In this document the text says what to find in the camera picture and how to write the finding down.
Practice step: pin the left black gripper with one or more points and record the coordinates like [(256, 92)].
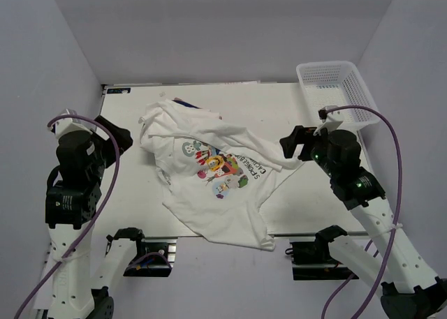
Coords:
[(122, 135)]

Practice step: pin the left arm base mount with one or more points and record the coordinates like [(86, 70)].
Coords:
[(155, 258)]

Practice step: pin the white t-shirt stack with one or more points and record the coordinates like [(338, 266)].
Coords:
[(195, 106)]

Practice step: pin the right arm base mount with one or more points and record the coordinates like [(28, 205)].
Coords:
[(310, 263)]

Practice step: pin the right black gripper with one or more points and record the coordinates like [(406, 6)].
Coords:
[(300, 135)]

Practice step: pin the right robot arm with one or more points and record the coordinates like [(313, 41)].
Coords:
[(405, 284)]

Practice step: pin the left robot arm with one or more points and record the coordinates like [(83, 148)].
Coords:
[(74, 201)]

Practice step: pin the white printed cartoon t-shirt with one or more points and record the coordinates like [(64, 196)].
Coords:
[(214, 175)]

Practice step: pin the white plastic mesh basket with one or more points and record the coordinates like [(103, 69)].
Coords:
[(327, 83)]

